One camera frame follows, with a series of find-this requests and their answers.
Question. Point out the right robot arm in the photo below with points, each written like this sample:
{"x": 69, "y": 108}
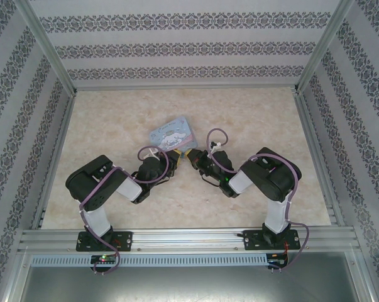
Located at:
{"x": 271, "y": 179}

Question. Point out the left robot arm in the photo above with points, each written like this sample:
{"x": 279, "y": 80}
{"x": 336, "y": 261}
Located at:
{"x": 96, "y": 182}

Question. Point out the grey metal shelf panel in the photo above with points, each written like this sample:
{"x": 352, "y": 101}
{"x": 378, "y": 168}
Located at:
{"x": 189, "y": 283}

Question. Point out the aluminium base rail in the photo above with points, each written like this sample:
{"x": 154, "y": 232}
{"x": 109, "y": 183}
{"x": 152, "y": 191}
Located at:
{"x": 189, "y": 239}

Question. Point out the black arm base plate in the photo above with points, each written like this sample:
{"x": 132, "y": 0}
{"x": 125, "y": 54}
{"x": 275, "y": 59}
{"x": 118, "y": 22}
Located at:
{"x": 252, "y": 239}
{"x": 120, "y": 240}

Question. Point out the aluminium table side rail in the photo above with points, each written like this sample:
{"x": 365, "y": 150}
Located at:
{"x": 318, "y": 157}
{"x": 55, "y": 157}

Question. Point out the aluminium frame post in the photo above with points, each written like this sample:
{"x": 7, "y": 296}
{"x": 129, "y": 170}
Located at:
{"x": 46, "y": 47}
{"x": 326, "y": 47}

